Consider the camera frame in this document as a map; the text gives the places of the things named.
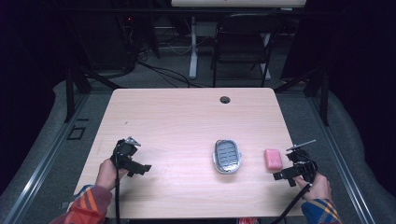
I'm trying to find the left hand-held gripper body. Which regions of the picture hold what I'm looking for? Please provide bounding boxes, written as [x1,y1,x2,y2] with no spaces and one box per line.
[110,136,142,172]

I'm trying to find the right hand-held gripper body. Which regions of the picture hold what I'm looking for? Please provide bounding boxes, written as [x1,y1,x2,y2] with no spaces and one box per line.
[285,139,318,183]

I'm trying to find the person's left hand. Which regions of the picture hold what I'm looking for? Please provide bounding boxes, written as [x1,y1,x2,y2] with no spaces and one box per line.
[94,159,129,191]

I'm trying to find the person's right hand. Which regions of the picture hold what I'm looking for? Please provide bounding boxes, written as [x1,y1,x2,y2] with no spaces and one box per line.
[293,173,332,202]

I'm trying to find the pink soap bar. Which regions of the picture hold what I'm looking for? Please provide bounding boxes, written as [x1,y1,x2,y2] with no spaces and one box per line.
[263,148,284,172]

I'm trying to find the grey oval soap dish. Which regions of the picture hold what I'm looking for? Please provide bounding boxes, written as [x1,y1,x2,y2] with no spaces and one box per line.
[212,138,243,175]

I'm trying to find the black metal stand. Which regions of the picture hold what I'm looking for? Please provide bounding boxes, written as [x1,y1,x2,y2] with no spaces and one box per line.
[63,62,123,123]
[274,63,331,127]

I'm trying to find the white desk leg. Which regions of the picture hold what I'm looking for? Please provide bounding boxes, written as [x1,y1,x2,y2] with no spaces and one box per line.
[189,15,199,79]

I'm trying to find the dark equipment rack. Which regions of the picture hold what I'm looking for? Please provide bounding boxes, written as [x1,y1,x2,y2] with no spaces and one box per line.
[76,0,139,73]

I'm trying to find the black folding chair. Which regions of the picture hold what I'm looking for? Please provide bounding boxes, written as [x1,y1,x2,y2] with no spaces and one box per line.
[210,12,283,89]

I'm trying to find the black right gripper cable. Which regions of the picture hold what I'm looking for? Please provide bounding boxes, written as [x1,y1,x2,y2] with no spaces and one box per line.
[270,183,313,224]

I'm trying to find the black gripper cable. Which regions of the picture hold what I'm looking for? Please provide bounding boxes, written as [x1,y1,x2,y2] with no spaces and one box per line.
[113,141,122,224]
[270,183,313,224]

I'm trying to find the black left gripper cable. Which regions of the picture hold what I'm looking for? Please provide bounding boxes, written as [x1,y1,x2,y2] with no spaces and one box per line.
[113,141,122,224]

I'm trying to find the metal floor rail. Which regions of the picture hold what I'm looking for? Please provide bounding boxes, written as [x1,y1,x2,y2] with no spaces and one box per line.
[306,95,376,224]
[2,92,90,224]

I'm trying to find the black floor cable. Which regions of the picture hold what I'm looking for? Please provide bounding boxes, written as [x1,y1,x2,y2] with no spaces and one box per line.
[135,60,206,89]

